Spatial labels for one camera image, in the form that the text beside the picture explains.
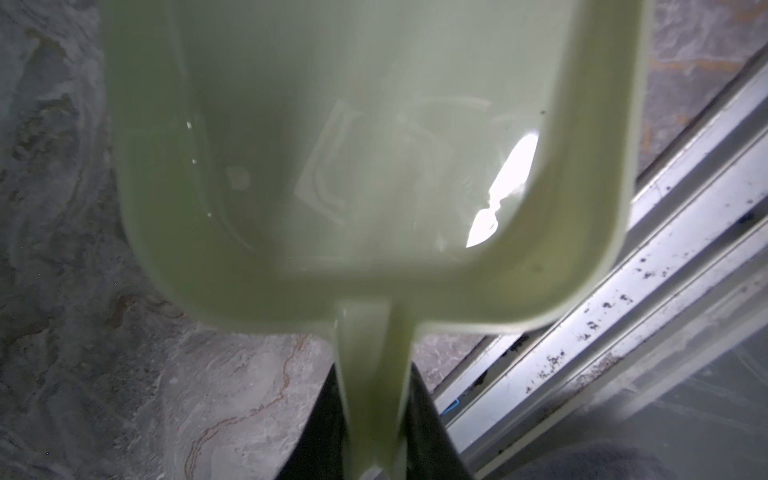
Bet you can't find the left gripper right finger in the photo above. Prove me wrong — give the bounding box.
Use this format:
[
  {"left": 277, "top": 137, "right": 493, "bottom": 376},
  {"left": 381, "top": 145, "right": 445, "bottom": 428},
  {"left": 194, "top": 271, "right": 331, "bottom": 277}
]
[{"left": 404, "top": 363, "right": 472, "bottom": 480}]

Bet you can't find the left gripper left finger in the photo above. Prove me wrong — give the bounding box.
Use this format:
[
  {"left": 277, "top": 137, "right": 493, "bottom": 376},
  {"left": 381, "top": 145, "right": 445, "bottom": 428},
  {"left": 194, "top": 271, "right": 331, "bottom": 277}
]
[{"left": 275, "top": 365, "right": 346, "bottom": 480}]

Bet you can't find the pale green dustpan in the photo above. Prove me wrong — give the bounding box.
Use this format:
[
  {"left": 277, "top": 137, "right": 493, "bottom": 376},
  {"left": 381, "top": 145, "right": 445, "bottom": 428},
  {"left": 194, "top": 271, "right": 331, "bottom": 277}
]
[{"left": 99, "top": 1, "right": 653, "bottom": 479}]

